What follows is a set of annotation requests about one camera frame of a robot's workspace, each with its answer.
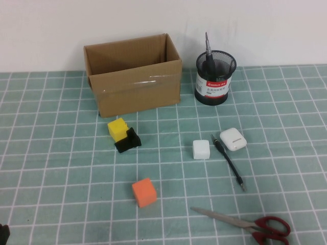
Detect brown cardboard box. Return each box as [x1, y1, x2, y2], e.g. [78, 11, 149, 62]
[83, 33, 183, 119]

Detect white earbuds case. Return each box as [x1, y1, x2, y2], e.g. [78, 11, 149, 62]
[219, 127, 248, 152]

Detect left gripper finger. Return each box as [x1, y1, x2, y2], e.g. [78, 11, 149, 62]
[0, 224, 11, 245]

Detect black mesh pen holder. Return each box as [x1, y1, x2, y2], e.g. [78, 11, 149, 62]
[194, 50, 238, 106]

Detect black-handled screwdriver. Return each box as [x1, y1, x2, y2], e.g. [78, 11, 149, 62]
[203, 32, 217, 76]

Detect white cube block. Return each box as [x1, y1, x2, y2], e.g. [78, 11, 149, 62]
[192, 139, 212, 160]

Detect green grid tablecloth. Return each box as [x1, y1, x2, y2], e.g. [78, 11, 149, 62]
[0, 63, 327, 245]

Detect orange block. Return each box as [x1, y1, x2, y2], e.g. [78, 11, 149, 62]
[131, 177, 157, 209]

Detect yellow block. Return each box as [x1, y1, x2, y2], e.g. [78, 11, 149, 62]
[107, 117, 129, 142]

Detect black plastic bracket block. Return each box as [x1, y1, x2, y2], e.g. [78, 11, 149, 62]
[114, 127, 142, 154]

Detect red-handled scissors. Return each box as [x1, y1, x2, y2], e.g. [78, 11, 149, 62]
[190, 206, 292, 245]

